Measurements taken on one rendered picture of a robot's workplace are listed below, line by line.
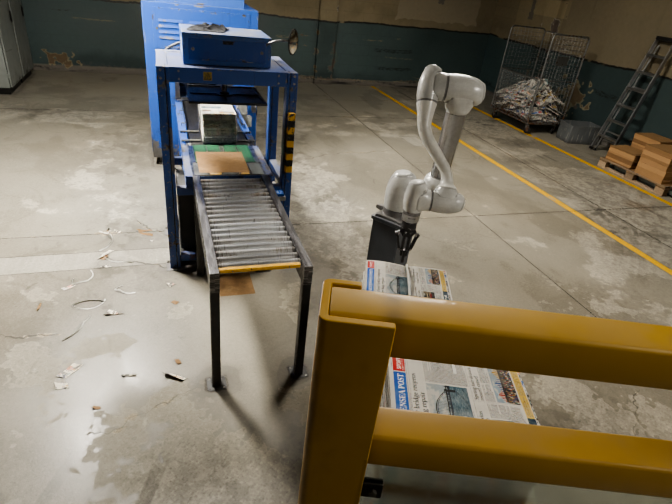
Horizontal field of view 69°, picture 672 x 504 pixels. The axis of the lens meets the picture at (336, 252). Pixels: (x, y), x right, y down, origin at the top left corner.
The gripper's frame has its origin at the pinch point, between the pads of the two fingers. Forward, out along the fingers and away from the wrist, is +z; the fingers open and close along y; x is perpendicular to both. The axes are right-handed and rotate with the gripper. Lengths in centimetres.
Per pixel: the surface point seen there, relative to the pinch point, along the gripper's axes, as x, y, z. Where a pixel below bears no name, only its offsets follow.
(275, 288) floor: 95, -78, 96
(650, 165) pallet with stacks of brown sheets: 458, 395, 63
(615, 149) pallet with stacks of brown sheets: 516, 371, 61
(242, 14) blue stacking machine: 352, -162, -74
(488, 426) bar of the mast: -171, -11, -68
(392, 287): -46.6, -9.4, -9.8
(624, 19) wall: 718, 411, -108
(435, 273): -31.4, 10.9, -10.2
